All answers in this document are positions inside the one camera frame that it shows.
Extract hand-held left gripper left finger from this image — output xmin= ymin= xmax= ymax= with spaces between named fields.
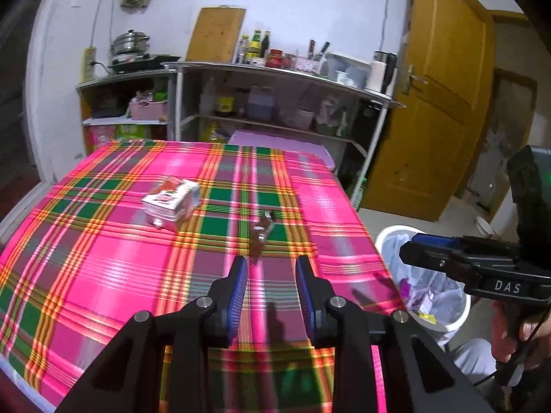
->
xmin=56 ymin=256 xmax=248 ymax=413

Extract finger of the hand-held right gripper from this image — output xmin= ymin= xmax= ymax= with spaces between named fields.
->
xmin=411 ymin=233 xmax=476 ymax=251
xmin=398 ymin=243 xmax=474 ymax=276

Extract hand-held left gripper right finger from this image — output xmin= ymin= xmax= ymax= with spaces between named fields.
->
xmin=295 ymin=256 xmax=487 ymax=413

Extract white bin liner bag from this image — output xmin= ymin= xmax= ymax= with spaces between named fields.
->
xmin=381 ymin=232 xmax=468 ymax=323

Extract purple drink carton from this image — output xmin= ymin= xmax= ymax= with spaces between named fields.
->
xmin=409 ymin=290 xmax=435 ymax=310

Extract white trash bin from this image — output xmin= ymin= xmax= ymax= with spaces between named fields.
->
xmin=374 ymin=225 xmax=472 ymax=332

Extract brown candy wrapper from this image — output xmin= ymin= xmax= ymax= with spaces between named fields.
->
xmin=249 ymin=210 xmax=276 ymax=265

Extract small white red printed box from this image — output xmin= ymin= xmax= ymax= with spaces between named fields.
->
xmin=142 ymin=177 xmax=202 ymax=231

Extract person's right hand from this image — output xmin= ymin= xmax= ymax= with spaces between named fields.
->
xmin=491 ymin=299 xmax=551 ymax=371

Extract person's grey trouser leg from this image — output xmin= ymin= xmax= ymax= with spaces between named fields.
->
xmin=448 ymin=338 xmax=517 ymax=396

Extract yellow wooden door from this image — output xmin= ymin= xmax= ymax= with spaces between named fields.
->
xmin=359 ymin=0 xmax=496 ymax=222

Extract pink plaid tablecloth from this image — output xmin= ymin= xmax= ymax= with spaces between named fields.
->
xmin=0 ymin=140 xmax=407 ymax=413

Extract pink lidded storage box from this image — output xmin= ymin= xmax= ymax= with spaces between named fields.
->
xmin=228 ymin=130 xmax=336 ymax=170

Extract crumpled plastic bags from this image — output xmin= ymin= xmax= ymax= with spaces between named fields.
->
xmin=316 ymin=99 xmax=349 ymax=136

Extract yellow oil bottle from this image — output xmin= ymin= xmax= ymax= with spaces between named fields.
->
xmin=202 ymin=123 xmax=229 ymax=142

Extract white plastic tub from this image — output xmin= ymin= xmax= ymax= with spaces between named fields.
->
xmin=295 ymin=107 xmax=315 ymax=130

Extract clear plastic container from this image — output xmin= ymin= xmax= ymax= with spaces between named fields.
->
xmin=325 ymin=53 xmax=372 ymax=87

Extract white plastic jug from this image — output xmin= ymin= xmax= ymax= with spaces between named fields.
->
xmin=247 ymin=86 xmax=276 ymax=121

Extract brown oil bottle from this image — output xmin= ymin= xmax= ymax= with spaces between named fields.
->
xmin=215 ymin=88 xmax=235 ymax=117

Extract colourful printed carton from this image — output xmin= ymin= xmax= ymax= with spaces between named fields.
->
xmin=86 ymin=125 xmax=166 ymax=156

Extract clear plastic bottle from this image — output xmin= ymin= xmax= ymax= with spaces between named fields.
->
xmin=200 ymin=78 xmax=217 ymax=117

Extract pink plastic basket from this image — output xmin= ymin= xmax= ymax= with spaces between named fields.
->
xmin=129 ymin=99 xmax=168 ymax=121

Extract large metal shelf unit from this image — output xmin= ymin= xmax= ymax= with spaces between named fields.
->
xmin=166 ymin=61 xmax=405 ymax=216

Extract small metal shelf unit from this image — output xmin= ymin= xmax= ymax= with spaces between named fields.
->
xmin=76 ymin=69 xmax=181 ymax=156

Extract black induction cooker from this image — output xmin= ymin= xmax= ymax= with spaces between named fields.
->
xmin=107 ymin=54 xmax=181 ymax=74

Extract wooden cutting board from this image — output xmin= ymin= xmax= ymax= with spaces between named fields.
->
xmin=186 ymin=6 xmax=247 ymax=63

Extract steel cooking pot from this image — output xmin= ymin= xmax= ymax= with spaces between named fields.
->
xmin=110 ymin=30 xmax=151 ymax=59

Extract yellow power strip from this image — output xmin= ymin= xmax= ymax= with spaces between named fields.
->
xmin=82 ymin=47 xmax=96 ymax=83

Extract metal door handle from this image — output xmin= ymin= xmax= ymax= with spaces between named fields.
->
xmin=405 ymin=66 xmax=429 ymax=95

